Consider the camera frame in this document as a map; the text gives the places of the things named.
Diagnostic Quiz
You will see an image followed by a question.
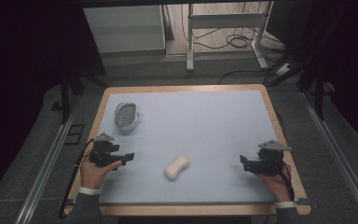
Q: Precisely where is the white metal stand frame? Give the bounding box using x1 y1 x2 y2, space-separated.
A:
186 1 274 73

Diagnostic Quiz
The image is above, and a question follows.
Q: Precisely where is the white power strip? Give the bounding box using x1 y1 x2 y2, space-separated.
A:
274 63 294 77

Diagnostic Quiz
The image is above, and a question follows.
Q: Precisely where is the black metal stand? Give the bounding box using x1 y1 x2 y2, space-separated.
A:
266 52 337 121
58 73 110 126

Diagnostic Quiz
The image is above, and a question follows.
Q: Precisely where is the black floor bracket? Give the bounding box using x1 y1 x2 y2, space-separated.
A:
62 123 86 146

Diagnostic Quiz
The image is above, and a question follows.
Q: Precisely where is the person's left hand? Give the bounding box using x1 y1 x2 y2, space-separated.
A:
79 156 123 190

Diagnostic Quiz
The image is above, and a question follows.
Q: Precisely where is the dark curtain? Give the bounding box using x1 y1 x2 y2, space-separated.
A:
267 0 358 150
0 0 106 200

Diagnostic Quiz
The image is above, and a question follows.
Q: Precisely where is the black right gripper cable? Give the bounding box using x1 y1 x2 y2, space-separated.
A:
271 161 296 202

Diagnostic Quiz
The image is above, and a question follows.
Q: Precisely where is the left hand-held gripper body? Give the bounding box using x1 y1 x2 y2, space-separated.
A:
89 132 128 168

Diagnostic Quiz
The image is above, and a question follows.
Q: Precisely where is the person's right hand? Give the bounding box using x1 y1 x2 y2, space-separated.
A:
254 161 294 203

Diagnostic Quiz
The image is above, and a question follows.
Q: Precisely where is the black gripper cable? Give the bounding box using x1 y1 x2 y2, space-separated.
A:
271 161 296 202
58 138 96 220

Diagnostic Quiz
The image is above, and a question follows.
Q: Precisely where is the coiled black floor cable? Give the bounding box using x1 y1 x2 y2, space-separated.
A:
225 32 254 49

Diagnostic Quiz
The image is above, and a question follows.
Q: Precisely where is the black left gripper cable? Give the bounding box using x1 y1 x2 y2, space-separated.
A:
58 138 96 220

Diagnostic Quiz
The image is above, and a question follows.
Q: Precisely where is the light grey table mat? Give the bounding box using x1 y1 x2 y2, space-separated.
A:
98 89 300 205

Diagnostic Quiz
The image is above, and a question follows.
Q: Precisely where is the long black floor cable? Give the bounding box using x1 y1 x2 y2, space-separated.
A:
217 68 273 86

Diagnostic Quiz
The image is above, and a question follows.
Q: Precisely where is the white cabinet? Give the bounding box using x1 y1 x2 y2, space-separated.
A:
82 4 167 54

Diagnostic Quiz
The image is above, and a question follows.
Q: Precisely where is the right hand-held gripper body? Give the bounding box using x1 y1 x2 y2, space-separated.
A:
255 139 293 175

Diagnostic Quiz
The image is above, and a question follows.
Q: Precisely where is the clear oval soap dish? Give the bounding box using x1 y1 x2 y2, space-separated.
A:
114 102 141 132

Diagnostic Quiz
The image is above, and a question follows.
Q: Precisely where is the silver floor rail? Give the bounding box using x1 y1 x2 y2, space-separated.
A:
13 102 79 224
300 91 358 224

